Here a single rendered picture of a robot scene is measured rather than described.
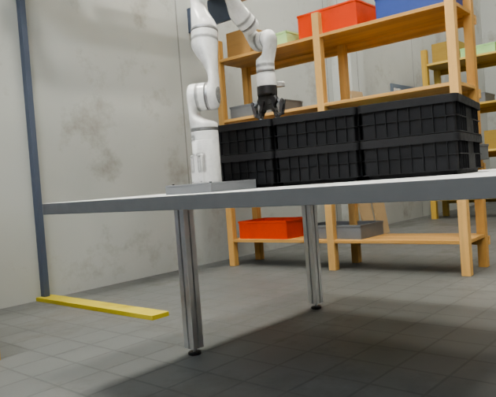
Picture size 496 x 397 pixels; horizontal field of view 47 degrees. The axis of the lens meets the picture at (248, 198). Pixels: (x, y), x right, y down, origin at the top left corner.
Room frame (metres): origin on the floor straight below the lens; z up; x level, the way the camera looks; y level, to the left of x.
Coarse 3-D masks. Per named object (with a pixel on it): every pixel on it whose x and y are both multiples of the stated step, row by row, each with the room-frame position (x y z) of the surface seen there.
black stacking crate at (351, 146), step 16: (336, 144) 1.79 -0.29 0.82; (352, 144) 1.76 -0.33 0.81; (288, 160) 1.88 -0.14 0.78; (304, 160) 1.86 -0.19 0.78; (320, 160) 1.83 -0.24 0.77; (336, 160) 1.80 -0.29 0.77; (352, 160) 1.77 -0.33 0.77; (288, 176) 1.89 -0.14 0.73; (304, 176) 1.86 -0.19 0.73; (320, 176) 1.83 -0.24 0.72; (336, 176) 1.80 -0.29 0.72; (352, 176) 1.76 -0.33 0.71
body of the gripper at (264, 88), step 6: (258, 90) 2.12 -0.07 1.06; (264, 90) 2.10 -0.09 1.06; (270, 90) 2.10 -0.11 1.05; (276, 90) 2.12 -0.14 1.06; (258, 96) 2.14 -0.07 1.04; (264, 96) 2.13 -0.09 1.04; (270, 96) 2.12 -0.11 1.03; (276, 96) 2.12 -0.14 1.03; (258, 102) 2.14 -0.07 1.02; (276, 102) 2.12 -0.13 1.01; (264, 108) 2.13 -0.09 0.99; (270, 108) 2.12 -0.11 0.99
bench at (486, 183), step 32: (224, 192) 1.43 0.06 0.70; (256, 192) 1.36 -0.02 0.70; (288, 192) 1.29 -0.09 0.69; (320, 192) 1.24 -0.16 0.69; (352, 192) 1.18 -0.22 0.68; (384, 192) 1.13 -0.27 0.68; (416, 192) 1.09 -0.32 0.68; (448, 192) 1.05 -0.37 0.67; (480, 192) 1.01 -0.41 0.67; (192, 224) 2.42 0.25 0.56; (192, 256) 2.41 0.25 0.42; (192, 288) 2.40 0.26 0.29; (320, 288) 3.11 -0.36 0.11; (192, 320) 2.39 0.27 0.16; (192, 352) 2.41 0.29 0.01
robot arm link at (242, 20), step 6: (228, 0) 1.98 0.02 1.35; (234, 0) 1.99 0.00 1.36; (240, 0) 2.03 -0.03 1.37; (228, 6) 2.00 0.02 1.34; (234, 6) 2.00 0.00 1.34; (240, 6) 2.01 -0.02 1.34; (228, 12) 2.03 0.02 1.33; (234, 12) 2.01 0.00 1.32; (240, 12) 2.02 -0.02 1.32; (246, 12) 2.04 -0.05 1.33; (234, 18) 2.03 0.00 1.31; (240, 18) 2.03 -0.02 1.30; (246, 18) 2.04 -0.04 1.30; (252, 18) 2.05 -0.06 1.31; (240, 24) 2.05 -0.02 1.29; (246, 24) 2.05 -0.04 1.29; (240, 30) 2.08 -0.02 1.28
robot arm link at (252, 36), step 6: (252, 24) 2.06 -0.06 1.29; (258, 24) 2.08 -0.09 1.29; (246, 30) 2.06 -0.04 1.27; (252, 30) 2.07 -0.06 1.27; (246, 36) 2.10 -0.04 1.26; (252, 36) 2.12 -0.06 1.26; (258, 36) 2.10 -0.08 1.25; (252, 42) 2.12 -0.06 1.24; (258, 42) 2.11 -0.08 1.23; (252, 48) 2.14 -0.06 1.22; (258, 48) 2.13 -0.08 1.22
